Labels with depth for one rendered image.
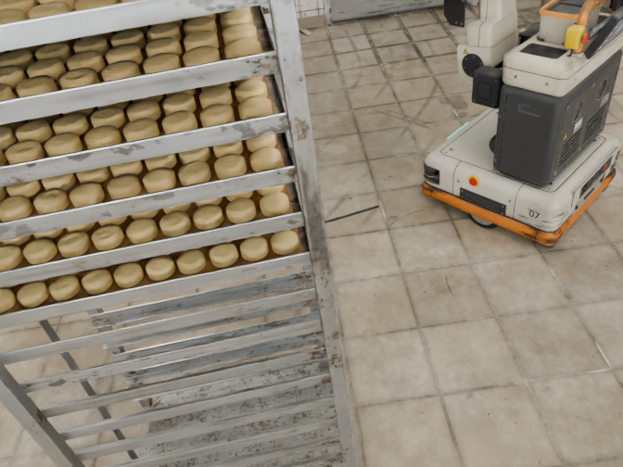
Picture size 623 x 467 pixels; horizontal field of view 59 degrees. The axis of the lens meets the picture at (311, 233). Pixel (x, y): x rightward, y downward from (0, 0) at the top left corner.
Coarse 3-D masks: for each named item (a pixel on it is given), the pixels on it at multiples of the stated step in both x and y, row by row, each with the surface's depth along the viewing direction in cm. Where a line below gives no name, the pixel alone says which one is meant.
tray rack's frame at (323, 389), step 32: (64, 352) 130; (0, 384) 98; (224, 384) 186; (256, 384) 185; (32, 416) 106; (192, 416) 178; (224, 416) 177; (288, 416) 174; (320, 416) 173; (64, 448) 116; (160, 448) 171; (256, 448) 167; (320, 448) 165
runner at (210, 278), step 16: (288, 256) 95; (304, 256) 95; (208, 272) 94; (224, 272) 95; (240, 272) 95; (256, 272) 96; (128, 288) 93; (144, 288) 94; (160, 288) 94; (176, 288) 95; (192, 288) 96; (64, 304) 93; (80, 304) 93; (96, 304) 94; (112, 304) 95; (0, 320) 93; (16, 320) 93; (32, 320) 94
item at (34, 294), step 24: (240, 240) 103; (264, 240) 99; (288, 240) 99; (120, 264) 102; (144, 264) 101; (168, 264) 98; (192, 264) 97; (216, 264) 98; (240, 264) 98; (0, 288) 98; (24, 288) 97; (48, 288) 99; (72, 288) 96; (96, 288) 96; (120, 288) 97; (0, 312) 96
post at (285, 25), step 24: (288, 0) 65; (288, 24) 67; (288, 48) 69; (288, 72) 71; (288, 96) 73; (288, 120) 76; (312, 144) 78; (312, 168) 80; (312, 192) 83; (312, 216) 86; (312, 240) 89; (312, 264) 93; (336, 312) 102; (336, 336) 106; (336, 360) 111; (336, 384) 116; (336, 408) 122
